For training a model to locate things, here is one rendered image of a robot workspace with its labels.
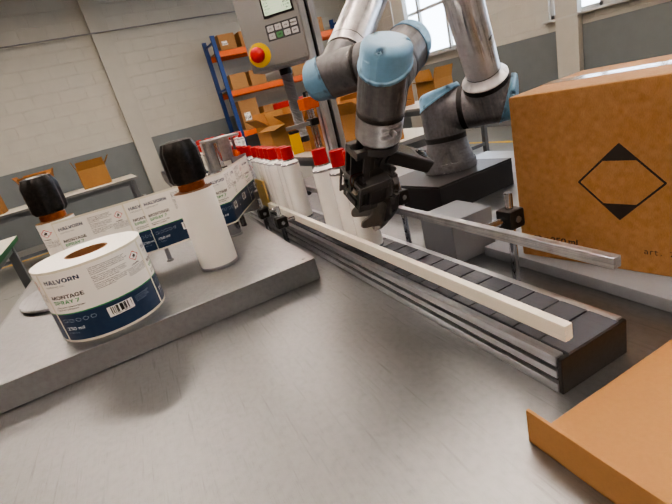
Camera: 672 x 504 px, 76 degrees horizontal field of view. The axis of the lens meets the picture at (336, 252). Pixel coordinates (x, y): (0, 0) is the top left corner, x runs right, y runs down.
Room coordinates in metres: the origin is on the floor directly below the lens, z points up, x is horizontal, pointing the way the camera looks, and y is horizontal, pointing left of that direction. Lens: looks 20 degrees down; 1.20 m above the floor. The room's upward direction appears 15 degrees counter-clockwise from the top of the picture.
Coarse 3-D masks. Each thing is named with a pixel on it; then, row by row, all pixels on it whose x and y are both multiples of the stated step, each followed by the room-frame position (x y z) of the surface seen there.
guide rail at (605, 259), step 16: (400, 208) 0.78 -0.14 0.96; (448, 224) 0.66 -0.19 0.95; (464, 224) 0.62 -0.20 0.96; (480, 224) 0.60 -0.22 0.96; (512, 240) 0.53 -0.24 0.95; (528, 240) 0.51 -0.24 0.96; (544, 240) 0.49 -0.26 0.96; (576, 256) 0.44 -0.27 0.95; (592, 256) 0.43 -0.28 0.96; (608, 256) 0.41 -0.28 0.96
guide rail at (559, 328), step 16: (304, 224) 1.08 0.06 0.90; (320, 224) 0.98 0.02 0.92; (352, 240) 0.82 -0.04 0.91; (384, 256) 0.71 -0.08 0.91; (400, 256) 0.67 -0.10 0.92; (416, 272) 0.62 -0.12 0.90; (432, 272) 0.58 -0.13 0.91; (448, 288) 0.55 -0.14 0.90; (464, 288) 0.52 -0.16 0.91; (480, 288) 0.50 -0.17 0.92; (496, 304) 0.46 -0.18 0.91; (512, 304) 0.44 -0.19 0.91; (528, 320) 0.42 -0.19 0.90; (544, 320) 0.40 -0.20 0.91; (560, 320) 0.39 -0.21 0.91; (560, 336) 0.38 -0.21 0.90
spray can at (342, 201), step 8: (328, 152) 0.89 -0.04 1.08; (336, 152) 0.88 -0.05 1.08; (336, 160) 0.88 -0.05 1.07; (336, 168) 0.88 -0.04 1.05; (336, 176) 0.87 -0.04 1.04; (336, 184) 0.87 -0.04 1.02; (336, 192) 0.88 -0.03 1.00; (336, 200) 0.89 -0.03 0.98; (344, 200) 0.87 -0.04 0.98; (344, 208) 0.87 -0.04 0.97; (344, 216) 0.87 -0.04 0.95; (344, 224) 0.88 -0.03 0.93; (352, 224) 0.87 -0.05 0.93; (352, 232) 0.87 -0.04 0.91
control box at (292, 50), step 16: (240, 0) 1.26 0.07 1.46; (256, 0) 1.25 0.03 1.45; (240, 16) 1.26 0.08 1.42; (256, 16) 1.25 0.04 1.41; (288, 16) 1.23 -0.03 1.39; (256, 32) 1.26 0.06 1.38; (272, 48) 1.25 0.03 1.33; (288, 48) 1.24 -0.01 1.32; (304, 48) 1.23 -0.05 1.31; (256, 64) 1.26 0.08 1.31; (272, 64) 1.25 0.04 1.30; (288, 64) 1.25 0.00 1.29
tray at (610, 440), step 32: (608, 384) 0.37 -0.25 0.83; (640, 384) 0.36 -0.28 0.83; (576, 416) 0.34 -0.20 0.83; (608, 416) 0.33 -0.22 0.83; (640, 416) 0.32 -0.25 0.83; (544, 448) 0.31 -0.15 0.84; (576, 448) 0.28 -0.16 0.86; (608, 448) 0.29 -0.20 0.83; (640, 448) 0.28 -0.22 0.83; (608, 480) 0.25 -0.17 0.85; (640, 480) 0.26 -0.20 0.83
